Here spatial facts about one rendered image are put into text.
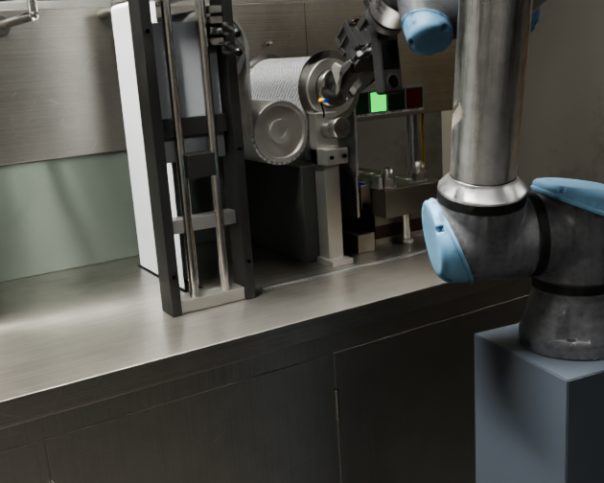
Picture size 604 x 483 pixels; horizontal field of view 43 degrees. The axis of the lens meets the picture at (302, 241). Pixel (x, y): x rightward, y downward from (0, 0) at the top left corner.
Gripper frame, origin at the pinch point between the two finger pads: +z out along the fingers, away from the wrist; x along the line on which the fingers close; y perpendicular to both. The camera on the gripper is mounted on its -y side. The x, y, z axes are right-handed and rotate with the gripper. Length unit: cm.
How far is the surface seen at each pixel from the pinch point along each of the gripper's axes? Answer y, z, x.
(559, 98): 70, 114, -214
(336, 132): -7.7, 0.4, 5.8
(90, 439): -48, 11, 64
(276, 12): 38.0, 16.3, -6.4
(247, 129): 0.0, 7.2, 19.5
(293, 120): 0.0, 5.8, 9.8
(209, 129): -7.1, -4.6, 33.6
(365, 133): 74, 129, -109
